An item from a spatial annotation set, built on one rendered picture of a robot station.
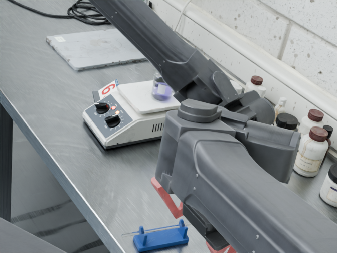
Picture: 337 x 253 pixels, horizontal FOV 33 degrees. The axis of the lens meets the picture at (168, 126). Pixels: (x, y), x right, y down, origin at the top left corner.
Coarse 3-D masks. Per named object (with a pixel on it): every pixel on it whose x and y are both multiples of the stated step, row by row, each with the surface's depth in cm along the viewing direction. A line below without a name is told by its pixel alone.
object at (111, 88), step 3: (114, 81) 143; (111, 84) 143; (114, 84) 142; (105, 87) 143; (108, 87) 143; (111, 87) 142; (114, 87) 141; (102, 90) 143; (105, 90) 142; (108, 90) 142; (111, 90) 141; (114, 90) 140; (102, 93) 142; (105, 93) 141; (108, 93) 141; (102, 96) 141
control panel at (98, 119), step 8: (112, 96) 131; (112, 104) 129; (88, 112) 130; (96, 112) 129; (112, 112) 127; (120, 112) 127; (96, 120) 127; (104, 120) 126; (120, 120) 125; (128, 120) 124; (104, 128) 125; (112, 128) 124; (120, 128) 123; (104, 136) 123
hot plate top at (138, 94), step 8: (152, 80) 136; (120, 88) 130; (128, 88) 131; (136, 88) 131; (144, 88) 132; (128, 96) 128; (136, 96) 128; (144, 96) 129; (136, 104) 125; (144, 104) 126; (152, 104) 127; (160, 104) 127; (168, 104) 128; (176, 104) 128; (144, 112) 124
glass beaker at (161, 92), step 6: (156, 72) 125; (156, 78) 125; (162, 78) 124; (156, 84) 126; (162, 84) 125; (156, 90) 127; (162, 90) 126; (168, 90) 126; (150, 96) 129; (156, 96) 127; (162, 96) 127; (168, 96) 128; (162, 102) 128
